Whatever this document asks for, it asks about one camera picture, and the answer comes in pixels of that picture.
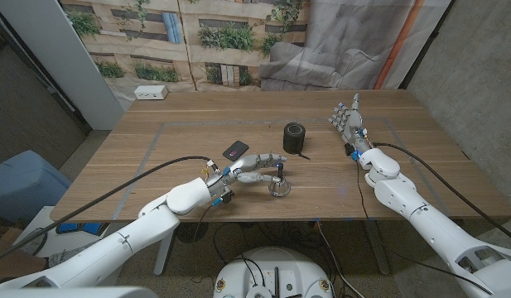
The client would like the white floor platform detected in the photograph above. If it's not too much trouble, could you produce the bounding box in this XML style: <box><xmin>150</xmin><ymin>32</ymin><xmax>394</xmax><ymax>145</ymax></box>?
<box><xmin>12</xmin><ymin>205</ymin><xmax>115</xmax><ymax>257</ymax></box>

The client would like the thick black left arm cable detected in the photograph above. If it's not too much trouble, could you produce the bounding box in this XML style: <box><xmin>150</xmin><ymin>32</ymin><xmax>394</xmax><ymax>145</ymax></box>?
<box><xmin>0</xmin><ymin>155</ymin><xmax>217</xmax><ymax>266</ymax></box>

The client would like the grey table leg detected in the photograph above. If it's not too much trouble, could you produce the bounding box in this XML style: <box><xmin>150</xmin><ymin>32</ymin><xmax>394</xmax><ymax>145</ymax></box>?
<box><xmin>364</xmin><ymin>219</ymin><xmax>391</xmax><ymax>276</ymax></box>

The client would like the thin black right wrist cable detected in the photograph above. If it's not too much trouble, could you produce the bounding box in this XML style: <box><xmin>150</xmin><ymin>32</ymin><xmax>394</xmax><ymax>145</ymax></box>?
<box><xmin>355</xmin><ymin>160</ymin><xmax>494</xmax><ymax>296</ymax></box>

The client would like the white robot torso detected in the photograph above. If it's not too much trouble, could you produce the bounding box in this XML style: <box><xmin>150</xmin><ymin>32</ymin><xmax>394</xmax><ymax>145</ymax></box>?
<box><xmin>212</xmin><ymin>246</ymin><xmax>335</xmax><ymax>298</ymax></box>

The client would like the printed fabric backdrop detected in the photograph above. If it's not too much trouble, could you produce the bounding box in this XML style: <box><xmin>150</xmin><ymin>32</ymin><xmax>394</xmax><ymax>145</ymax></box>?
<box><xmin>58</xmin><ymin>0</ymin><xmax>453</xmax><ymax>111</ymax></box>

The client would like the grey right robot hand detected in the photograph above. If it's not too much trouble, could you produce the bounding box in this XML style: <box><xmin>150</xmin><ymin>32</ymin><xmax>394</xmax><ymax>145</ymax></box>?
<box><xmin>328</xmin><ymin>93</ymin><xmax>374</xmax><ymax>161</ymax></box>

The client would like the white partition panel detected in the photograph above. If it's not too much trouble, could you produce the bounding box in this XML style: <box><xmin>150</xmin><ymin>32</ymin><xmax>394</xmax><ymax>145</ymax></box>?
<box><xmin>0</xmin><ymin>0</ymin><xmax>126</xmax><ymax>132</ymax></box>

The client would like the silver bell with black handle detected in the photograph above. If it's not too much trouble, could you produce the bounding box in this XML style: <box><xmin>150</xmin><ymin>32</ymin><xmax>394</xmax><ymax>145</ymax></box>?
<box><xmin>268</xmin><ymin>162</ymin><xmax>292</xmax><ymax>198</ymax></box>

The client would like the black phone with pink mark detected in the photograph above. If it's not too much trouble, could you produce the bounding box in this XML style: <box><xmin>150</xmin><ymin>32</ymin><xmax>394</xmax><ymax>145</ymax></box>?
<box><xmin>222</xmin><ymin>140</ymin><xmax>250</xmax><ymax>162</ymax></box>

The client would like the blue-grey container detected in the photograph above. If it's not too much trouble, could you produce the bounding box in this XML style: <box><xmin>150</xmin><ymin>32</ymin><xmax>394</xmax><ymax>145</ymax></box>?
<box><xmin>0</xmin><ymin>149</ymin><xmax>73</xmax><ymax>227</ymax></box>

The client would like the white floor cable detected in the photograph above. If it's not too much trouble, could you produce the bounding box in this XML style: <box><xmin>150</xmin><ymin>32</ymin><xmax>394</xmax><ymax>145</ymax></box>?
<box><xmin>316</xmin><ymin>222</ymin><xmax>358</xmax><ymax>298</ymax></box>

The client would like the person's bare leg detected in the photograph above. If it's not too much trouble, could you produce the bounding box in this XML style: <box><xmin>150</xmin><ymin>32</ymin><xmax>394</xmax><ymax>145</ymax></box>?
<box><xmin>0</xmin><ymin>238</ymin><xmax>49</xmax><ymax>279</ymax></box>

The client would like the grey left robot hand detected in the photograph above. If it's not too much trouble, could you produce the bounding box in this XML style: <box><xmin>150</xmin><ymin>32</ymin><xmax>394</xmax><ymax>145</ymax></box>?
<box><xmin>204</xmin><ymin>152</ymin><xmax>288</xmax><ymax>206</ymax></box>

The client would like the white power strip box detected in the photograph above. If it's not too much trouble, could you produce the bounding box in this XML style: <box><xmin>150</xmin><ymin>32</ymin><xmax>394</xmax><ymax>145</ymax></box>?
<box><xmin>133</xmin><ymin>84</ymin><xmax>169</xmax><ymax>101</ymax></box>

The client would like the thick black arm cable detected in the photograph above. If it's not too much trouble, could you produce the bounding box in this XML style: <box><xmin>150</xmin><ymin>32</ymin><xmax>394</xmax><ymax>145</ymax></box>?
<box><xmin>0</xmin><ymin>155</ymin><xmax>217</xmax><ymax>266</ymax></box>
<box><xmin>371</xmin><ymin>142</ymin><xmax>511</xmax><ymax>245</ymax></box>

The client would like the white table leg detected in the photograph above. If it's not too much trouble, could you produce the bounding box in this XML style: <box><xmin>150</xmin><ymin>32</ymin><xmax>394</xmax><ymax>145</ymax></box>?
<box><xmin>153</xmin><ymin>225</ymin><xmax>177</xmax><ymax>277</ymax></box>

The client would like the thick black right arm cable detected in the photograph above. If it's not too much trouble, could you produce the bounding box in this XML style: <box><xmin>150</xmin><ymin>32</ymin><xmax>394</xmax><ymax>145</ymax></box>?
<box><xmin>371</xmin><ymin>142</ymin><xmax>511</xmax><ymax>245</ymax></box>

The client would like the black cylindrical speaker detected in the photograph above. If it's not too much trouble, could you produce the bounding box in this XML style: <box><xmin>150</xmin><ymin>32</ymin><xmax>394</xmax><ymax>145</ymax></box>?
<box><xmin>282</xmin><ymin>122</ymin><xmax>307</xmax><ymax>156</ymax></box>

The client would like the blue object under table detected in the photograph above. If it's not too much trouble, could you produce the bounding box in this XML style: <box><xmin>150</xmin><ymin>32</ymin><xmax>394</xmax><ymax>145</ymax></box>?
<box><xmin>55</xmin><ymin>222</ymin><xmax>103</xmax><ymax>235</ymax></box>

